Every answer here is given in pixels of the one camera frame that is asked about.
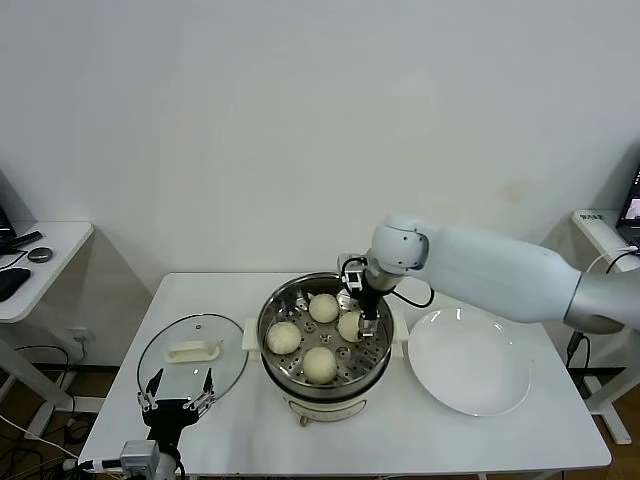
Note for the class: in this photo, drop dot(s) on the white desk label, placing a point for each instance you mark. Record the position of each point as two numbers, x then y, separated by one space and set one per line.
593 217

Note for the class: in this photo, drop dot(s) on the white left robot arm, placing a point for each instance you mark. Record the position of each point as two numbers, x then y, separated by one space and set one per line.
167 468

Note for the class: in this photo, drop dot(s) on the white power strip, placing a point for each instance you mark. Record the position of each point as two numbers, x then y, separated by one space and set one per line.
70 464

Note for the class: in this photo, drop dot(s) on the stainless steel steamer basket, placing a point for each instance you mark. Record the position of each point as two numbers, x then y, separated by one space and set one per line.
285 365

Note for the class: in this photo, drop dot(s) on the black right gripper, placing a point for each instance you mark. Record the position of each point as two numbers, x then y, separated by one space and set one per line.
370 302

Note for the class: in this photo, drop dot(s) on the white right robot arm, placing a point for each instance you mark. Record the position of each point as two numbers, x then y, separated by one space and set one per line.
490 265

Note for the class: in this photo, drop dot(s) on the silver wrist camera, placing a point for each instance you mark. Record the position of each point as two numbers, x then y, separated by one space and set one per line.
140 452
351 272

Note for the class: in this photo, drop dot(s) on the dark laptop with blue line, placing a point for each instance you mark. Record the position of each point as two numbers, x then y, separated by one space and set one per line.
4 220

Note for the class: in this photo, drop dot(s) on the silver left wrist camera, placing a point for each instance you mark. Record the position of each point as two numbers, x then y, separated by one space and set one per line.
140 452

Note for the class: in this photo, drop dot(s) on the cream electric cooker base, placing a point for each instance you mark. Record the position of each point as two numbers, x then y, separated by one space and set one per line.
325 407

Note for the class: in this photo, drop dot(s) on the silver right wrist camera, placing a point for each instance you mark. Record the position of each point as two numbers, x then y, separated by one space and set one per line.
351 272

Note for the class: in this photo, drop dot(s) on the black bar device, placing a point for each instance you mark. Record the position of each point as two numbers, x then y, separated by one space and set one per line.
26 241

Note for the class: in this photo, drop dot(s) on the white wall socket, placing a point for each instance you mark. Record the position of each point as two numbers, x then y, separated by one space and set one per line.
79 336

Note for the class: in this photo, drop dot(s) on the black laptop with pink screen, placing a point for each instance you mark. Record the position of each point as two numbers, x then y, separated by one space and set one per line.
631 210

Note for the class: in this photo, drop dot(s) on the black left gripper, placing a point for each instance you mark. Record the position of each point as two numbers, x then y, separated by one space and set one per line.
167 417

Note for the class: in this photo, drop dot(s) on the glass pot lid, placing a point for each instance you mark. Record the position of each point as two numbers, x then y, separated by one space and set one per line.
192 351

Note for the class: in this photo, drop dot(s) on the white steamed baozi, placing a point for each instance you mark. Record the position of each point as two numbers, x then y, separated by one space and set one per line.
349 326
283 337
323 307
320 365

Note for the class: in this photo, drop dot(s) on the white round plate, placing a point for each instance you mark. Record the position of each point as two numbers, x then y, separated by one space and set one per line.
465 365

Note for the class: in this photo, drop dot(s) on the black computer mouse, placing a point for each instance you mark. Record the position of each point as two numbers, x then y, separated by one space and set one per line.
12 282

